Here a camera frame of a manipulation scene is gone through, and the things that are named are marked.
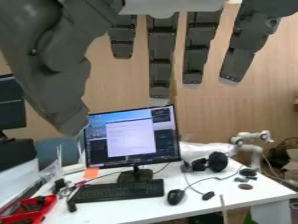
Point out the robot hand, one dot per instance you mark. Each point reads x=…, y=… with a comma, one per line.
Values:
x=48, y=60

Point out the dark screen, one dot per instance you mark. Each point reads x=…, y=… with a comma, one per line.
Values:
x=11, y=103

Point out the computer monitor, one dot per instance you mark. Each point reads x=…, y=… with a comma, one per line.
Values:
x=130, y=136

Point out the orange paper note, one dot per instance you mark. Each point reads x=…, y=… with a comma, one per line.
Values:
x=90, y=172

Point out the black keyboard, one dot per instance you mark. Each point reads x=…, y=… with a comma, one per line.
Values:
x=117, y=190

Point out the small black item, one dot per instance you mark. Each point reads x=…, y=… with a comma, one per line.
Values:
x=72, y=206

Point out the red tray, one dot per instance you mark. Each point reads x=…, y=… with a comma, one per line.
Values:
x=27, y=208

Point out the black headphones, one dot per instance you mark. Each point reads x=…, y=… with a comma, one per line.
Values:
x=214, y=161

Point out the white desk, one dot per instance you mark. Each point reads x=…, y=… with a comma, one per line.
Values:
x=146, y=210

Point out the black computer mouse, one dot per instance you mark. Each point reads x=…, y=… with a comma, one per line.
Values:
x=176, y=197

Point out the small white jointed device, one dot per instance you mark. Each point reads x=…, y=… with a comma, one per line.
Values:
x=253, y=143

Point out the brown round disc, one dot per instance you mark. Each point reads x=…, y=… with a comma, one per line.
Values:
x=245, y=186

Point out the thin stick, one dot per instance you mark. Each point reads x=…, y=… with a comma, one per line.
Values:
x=222, y=210

